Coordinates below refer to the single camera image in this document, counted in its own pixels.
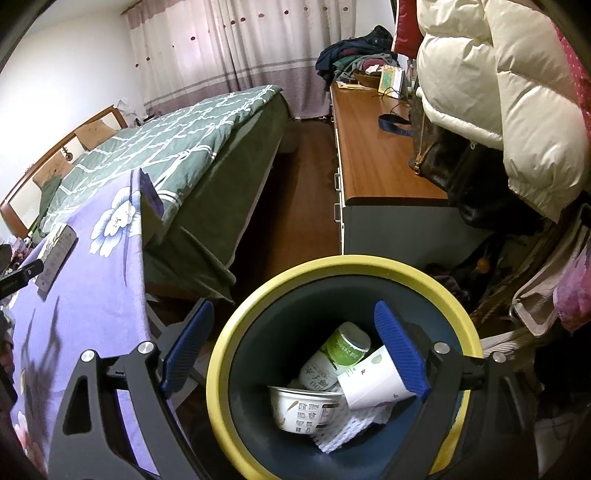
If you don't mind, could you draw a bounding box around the white flower paper cup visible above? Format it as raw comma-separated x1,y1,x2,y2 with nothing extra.
338,346,416,411

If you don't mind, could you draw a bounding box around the white mesh foam sleeve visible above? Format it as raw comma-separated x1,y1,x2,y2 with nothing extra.
311,403,394,454

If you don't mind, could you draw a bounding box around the white plastic bowl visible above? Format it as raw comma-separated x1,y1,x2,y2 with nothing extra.
269,386,344,435

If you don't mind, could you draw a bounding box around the yellow rimmed trash bin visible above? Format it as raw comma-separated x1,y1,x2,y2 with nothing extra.
206,255,483,479

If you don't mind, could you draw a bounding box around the green printed tissue box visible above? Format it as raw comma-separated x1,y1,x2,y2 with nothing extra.
35,223,77,296

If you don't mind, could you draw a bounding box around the wooden headboard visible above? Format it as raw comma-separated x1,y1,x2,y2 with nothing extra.
1,105,128,239

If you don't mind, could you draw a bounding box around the purple floral tablecloth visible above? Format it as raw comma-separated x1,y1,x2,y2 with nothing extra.
10,169,163,471

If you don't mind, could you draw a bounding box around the left brown pillow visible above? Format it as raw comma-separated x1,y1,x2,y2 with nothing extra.
32,151,73,189

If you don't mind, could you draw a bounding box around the brown pillow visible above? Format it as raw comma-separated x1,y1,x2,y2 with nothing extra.
32,151,73,189
74,120,117,150

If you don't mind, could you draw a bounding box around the wooden long cabinet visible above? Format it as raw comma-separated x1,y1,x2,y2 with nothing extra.
331,86,484,267

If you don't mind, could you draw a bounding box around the right brown pillow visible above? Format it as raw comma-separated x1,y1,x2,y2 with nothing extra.
74,120,117,150

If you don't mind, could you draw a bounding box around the bed with green quilt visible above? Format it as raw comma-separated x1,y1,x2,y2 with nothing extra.
29,85,291,301

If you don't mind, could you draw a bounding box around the brown patterned handbag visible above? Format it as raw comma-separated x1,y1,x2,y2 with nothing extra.
409,95,472,192

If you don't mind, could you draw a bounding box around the pink white curtain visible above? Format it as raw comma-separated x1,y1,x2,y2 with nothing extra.
123,0,356,119

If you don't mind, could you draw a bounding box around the cream puffer jacket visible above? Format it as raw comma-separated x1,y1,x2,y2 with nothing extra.
417,1,590,221

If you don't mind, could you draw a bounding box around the pile of clothes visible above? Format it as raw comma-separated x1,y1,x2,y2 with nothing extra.
315,25,399,91

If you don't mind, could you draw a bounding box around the red dotted puffer jacket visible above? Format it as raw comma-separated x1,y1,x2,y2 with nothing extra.
392,0,590,136

